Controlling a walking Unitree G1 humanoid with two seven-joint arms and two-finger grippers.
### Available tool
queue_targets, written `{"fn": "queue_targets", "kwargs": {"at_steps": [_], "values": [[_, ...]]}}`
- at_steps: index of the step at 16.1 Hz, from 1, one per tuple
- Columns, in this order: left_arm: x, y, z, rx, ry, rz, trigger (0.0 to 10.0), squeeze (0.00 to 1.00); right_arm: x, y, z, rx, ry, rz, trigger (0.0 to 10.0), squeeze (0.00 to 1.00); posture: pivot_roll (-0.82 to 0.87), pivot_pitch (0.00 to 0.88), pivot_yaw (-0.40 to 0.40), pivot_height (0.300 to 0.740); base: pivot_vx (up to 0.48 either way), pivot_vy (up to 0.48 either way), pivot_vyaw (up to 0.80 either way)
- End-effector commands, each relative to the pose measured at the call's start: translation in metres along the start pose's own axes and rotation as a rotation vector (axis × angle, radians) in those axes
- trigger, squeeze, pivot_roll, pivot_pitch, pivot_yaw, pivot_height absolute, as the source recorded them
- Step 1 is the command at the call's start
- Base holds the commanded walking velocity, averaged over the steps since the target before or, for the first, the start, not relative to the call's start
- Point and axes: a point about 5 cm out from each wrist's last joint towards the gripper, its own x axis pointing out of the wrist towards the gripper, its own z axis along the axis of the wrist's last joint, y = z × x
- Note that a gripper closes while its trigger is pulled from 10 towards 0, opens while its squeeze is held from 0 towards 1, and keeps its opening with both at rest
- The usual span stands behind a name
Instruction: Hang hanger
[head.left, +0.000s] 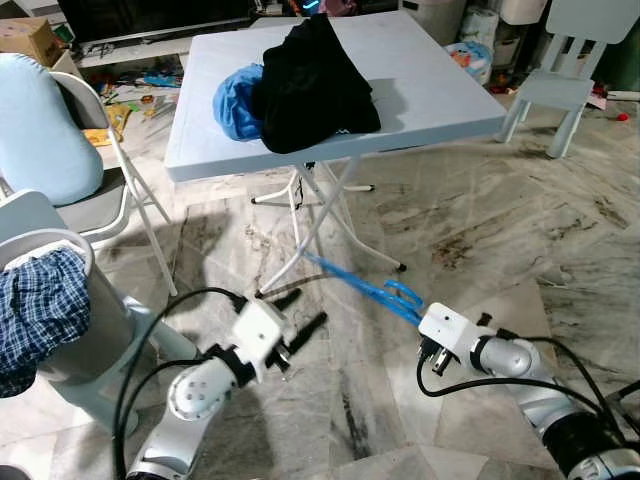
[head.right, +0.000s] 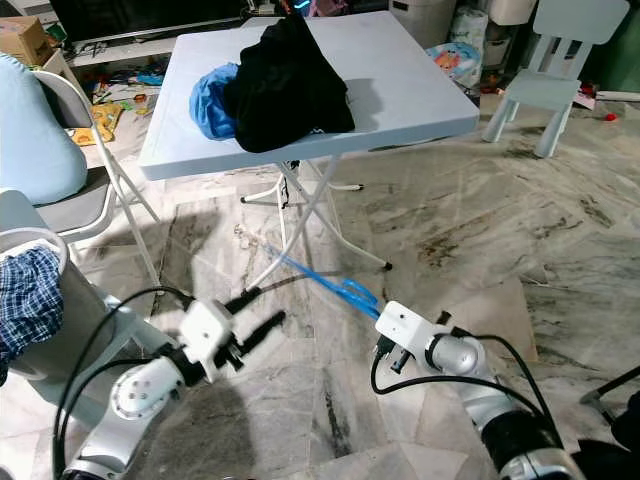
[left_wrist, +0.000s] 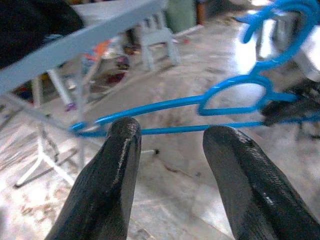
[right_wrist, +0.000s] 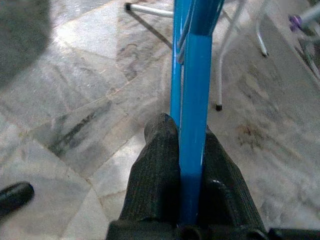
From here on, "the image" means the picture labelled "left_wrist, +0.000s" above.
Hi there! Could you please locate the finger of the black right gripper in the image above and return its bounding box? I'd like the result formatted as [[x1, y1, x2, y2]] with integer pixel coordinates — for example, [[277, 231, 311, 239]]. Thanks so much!
[[261, 99, 320, 127], [288, 79, 320, 100]]

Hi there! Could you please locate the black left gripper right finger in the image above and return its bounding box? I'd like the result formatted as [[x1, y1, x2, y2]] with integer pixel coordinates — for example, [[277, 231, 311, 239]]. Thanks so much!
[[202, 125, 320, 240]]

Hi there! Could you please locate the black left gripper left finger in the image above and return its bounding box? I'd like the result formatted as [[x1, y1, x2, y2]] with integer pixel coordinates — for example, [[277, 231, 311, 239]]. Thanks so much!
[[44, 116, 143, 240]]

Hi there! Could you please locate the blue plastic hanger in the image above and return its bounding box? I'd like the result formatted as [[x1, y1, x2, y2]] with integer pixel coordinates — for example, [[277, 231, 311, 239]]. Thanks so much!
[[68, 0, 320, 138]]

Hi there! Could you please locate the black garment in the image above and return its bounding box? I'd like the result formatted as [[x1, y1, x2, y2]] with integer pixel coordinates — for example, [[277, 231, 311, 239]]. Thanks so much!
[[0, 0, 85, 70]]

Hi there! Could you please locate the white long tube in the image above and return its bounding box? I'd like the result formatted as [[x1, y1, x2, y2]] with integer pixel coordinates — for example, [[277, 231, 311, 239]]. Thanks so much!
[[174, 24, 205, 40]]

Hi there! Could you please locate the green bin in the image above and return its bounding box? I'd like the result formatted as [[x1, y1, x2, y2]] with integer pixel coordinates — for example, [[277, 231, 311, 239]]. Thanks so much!
[[166, 0, 198, 33]]

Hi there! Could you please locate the white folding table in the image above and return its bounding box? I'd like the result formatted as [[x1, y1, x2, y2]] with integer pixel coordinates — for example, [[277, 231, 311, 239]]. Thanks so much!
[[0, 0, 168, 188]]

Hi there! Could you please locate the white plastic kid chair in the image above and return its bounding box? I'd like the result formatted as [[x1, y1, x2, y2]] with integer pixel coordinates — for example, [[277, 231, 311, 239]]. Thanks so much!
[[138, 11, 181, 71]]

